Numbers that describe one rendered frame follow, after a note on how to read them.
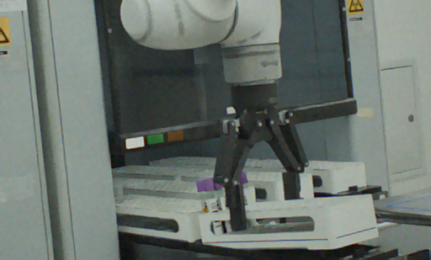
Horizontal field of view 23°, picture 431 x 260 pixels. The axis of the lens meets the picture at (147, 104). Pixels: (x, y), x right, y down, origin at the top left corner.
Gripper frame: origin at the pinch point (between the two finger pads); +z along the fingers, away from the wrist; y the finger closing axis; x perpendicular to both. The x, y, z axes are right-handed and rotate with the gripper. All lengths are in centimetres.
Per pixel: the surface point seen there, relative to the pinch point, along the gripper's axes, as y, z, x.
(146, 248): -6.6, 6.9, 23.9
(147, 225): -0.6, 4.4, 31.0
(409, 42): 210, -19, 140
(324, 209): -4.9, -2.1, -17.5
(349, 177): 46, 3, 24
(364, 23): 60, -28, 30
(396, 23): 204, -27, 140
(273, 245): -4.9, 3.9, -6.2
